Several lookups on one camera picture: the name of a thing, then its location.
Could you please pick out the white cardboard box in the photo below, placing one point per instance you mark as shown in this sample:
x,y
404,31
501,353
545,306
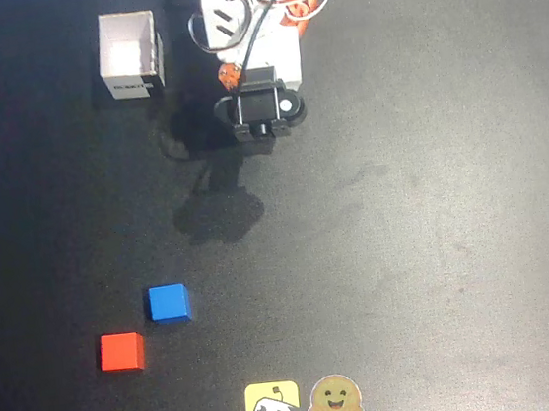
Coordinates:
x,y
127,41

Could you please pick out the hugging face emoji sticker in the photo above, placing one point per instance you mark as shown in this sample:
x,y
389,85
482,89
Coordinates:
x,y
334,402

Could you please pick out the black desk mat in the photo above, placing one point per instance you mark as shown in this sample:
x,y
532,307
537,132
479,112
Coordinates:
x,y
406,225

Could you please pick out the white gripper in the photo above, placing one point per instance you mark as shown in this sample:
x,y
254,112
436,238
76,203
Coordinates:
x,y
273,53

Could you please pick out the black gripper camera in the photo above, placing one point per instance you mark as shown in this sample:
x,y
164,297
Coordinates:
x,y
253,106

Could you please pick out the yellow robot face sticker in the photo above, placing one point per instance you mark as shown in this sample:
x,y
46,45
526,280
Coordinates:
x,y
272,406

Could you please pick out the blue cube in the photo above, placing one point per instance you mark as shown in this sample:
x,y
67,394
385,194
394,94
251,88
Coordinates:
x,y
167,303

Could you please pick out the red cube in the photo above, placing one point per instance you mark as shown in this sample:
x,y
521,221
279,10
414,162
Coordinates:
x,y
120,351

